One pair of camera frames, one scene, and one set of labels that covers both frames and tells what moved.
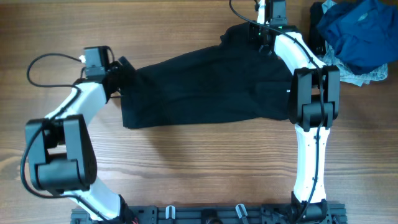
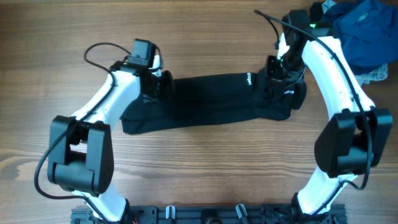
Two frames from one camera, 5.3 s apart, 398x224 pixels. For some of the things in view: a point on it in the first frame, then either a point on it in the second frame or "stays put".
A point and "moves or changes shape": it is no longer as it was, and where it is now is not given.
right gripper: [252, 27] to [272, 73]
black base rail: [331, 213] stays put
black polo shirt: [231, 81] moves or changes shape
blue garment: [364, 33] stays put
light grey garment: [346, 74] stays put
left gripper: [119, 66] to [167, 86]
